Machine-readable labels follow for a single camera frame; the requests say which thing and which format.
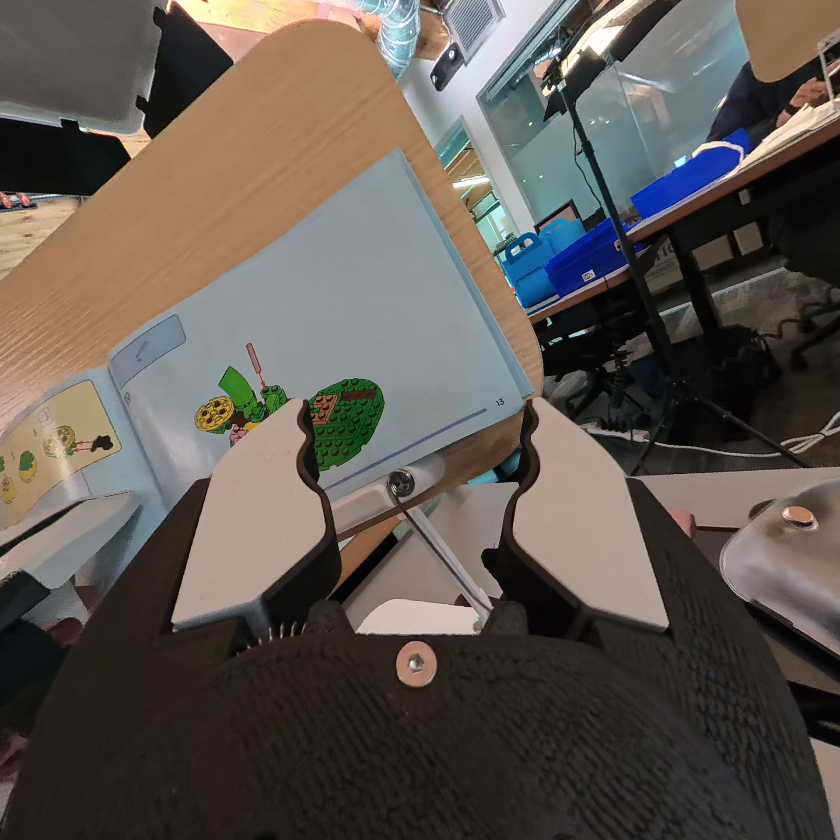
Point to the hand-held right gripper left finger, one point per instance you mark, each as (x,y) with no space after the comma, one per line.
(256,525)

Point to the person's right hand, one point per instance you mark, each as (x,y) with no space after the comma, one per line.
(682,523)

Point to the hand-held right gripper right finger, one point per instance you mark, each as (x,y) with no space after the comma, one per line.
(584,531)

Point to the black office chair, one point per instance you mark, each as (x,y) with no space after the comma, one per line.
(610,367)

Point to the blue storage bin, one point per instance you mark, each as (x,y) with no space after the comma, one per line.
(689,177)
(584,259)

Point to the grey plastic pouch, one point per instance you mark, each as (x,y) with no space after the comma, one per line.
(781,571)

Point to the instruction booklet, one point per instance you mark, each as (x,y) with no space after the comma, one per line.
(328,295)

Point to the long wooden table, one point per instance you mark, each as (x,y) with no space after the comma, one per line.
(722,190)

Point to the vent grille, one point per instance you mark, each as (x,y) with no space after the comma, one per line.
(472,23)

